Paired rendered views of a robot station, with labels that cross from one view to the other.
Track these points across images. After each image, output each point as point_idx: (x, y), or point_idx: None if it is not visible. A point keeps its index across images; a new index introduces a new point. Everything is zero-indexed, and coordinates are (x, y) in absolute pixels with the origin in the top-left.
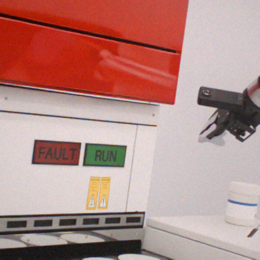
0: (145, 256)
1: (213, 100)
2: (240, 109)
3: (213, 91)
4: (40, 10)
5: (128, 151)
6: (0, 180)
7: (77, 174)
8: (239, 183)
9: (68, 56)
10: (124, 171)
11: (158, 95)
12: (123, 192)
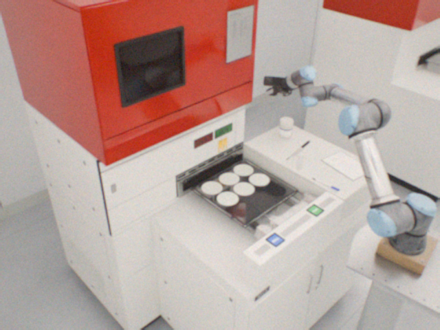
0: (245, 165)
1: (271, 84)
2: (283, 86)
3: (271, 78)
4: (190, 101)
5: (233, 124)
6: (183, 159)
7: (212, 143)
8: (284, 120)
9: (203, 111)
10: (232, 131)
11: (244, 102)
12: (233, 139)
